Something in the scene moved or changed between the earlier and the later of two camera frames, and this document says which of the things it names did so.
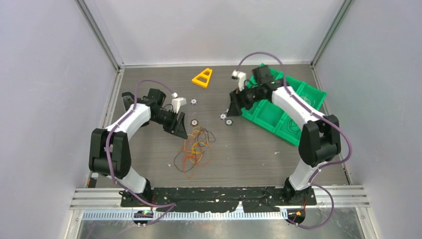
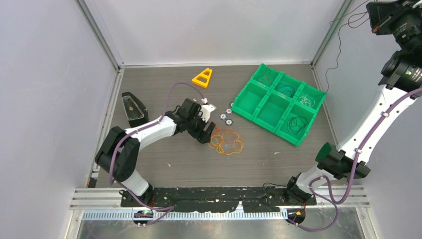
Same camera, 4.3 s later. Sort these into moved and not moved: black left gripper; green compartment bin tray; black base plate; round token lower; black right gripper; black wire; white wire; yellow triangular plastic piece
Moved: black left gripper; black right gripper
Not moved: white wire; black base plate; round token lower; yellow triangular plastic piece; green compartment bin tray; black wire
